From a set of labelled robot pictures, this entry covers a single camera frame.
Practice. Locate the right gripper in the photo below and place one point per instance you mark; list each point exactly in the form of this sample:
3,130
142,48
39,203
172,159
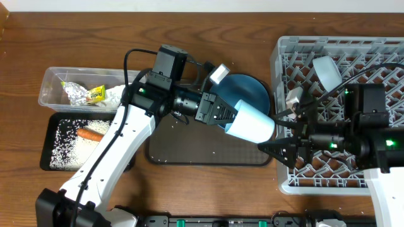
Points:
302,129

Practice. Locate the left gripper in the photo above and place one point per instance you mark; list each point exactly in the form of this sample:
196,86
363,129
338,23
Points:
205,115

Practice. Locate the dark blue plate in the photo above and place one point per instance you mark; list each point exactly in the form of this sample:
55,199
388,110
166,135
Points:
237,87

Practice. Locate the light blue cup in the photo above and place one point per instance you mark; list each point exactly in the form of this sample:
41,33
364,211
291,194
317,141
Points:
250,124

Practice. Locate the light blue bowl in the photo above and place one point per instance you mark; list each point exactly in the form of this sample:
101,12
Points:
327,72

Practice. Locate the white tissue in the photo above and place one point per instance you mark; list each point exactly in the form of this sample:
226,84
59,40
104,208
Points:
113,97

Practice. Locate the orange carrot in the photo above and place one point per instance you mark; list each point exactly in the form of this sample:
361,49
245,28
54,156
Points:
90,135

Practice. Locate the foil and green wrapper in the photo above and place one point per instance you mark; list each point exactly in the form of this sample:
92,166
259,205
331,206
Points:
79,96

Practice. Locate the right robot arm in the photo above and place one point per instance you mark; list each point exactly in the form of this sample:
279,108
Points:
386,192

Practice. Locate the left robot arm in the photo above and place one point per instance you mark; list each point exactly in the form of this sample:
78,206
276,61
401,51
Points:
83,199

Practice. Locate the grey dishwasher rack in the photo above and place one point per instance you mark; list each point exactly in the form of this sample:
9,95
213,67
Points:
291,67

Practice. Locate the brown serving tray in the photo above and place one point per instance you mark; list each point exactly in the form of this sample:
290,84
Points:
175,143

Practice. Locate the black plastic tray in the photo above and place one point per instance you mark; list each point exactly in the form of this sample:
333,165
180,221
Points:
51,132

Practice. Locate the spilled white rice pile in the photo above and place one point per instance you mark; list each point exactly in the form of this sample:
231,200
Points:
70,151

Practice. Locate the clear plastic bin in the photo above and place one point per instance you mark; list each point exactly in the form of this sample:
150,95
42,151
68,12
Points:
53,96

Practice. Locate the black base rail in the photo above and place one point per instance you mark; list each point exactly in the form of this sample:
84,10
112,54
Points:
165,221

